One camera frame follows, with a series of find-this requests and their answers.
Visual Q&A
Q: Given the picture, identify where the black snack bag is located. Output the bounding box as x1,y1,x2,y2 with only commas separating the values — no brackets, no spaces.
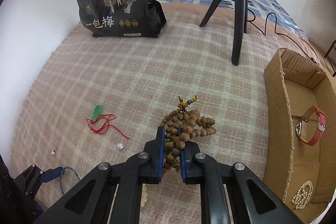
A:
77,0,167,38

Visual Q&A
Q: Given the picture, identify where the black tripod stand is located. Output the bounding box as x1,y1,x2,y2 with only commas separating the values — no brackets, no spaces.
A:
199,0,249,67

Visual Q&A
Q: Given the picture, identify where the pink plaid blanket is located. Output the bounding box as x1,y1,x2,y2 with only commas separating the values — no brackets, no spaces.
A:
10,2,320,224

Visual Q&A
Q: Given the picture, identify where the green jade pendant red cord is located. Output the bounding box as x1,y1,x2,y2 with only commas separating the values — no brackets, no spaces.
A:
86,104,130,140

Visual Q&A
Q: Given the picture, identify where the red strap wristwatch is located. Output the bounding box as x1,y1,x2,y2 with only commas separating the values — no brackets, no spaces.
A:
291,106,326,146

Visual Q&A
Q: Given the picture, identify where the brown wooden bead mala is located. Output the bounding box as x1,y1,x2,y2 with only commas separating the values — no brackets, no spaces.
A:
159,96,217,173

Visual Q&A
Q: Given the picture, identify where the black power cable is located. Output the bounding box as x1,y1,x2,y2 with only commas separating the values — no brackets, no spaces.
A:
215,0,317,63

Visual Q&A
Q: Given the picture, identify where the cardboard box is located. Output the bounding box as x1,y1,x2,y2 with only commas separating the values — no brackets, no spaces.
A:
264,48,335,223

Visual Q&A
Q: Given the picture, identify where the white pearl necklace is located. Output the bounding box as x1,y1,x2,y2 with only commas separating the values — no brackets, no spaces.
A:
291,180,314,210

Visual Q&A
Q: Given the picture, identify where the cream bead bracelet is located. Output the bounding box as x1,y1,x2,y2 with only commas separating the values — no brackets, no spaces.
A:
140,185,149,208

